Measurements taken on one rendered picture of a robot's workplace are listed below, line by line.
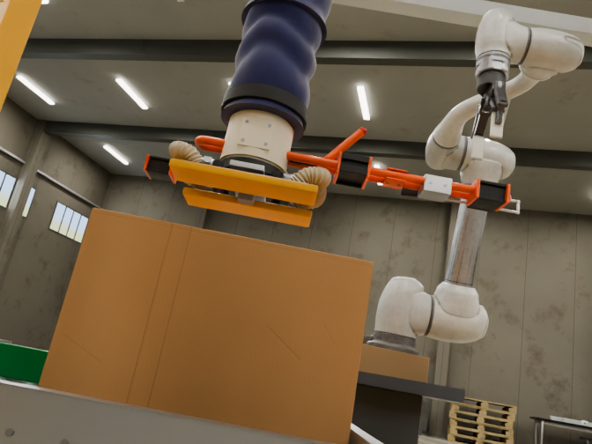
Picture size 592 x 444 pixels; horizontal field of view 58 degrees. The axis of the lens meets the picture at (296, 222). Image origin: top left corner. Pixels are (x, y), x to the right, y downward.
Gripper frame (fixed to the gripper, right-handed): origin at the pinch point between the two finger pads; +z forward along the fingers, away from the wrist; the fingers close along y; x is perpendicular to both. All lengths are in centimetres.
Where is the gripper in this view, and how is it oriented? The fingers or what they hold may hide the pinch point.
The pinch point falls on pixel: (485, 144)
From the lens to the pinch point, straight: 149.8
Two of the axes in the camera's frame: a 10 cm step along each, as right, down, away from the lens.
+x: 9.8, 1.8, -0.3
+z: -1.8, 9.4, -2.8
